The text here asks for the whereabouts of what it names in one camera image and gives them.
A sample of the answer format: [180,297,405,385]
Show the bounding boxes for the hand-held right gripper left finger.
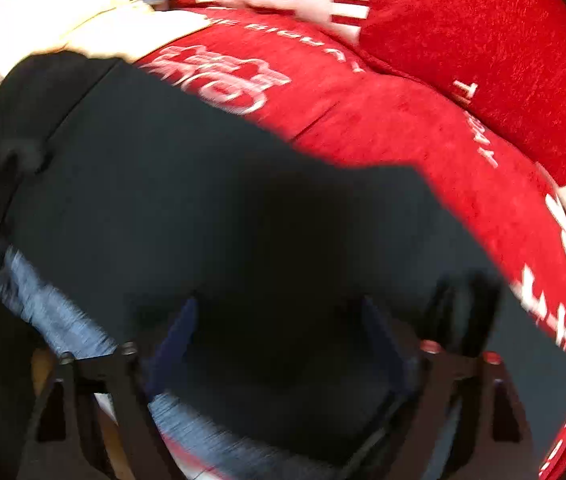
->
[16,295,200,480]

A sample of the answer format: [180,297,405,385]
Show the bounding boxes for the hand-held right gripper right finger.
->
[362,295,534,480]

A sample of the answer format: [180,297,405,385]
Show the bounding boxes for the black pants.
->
[0,52,566,467]

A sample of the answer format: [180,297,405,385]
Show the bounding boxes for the red printed bed sheet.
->
[0,7,566,480]

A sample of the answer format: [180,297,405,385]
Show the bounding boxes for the folded red printed quilt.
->
[170,0,566,241]

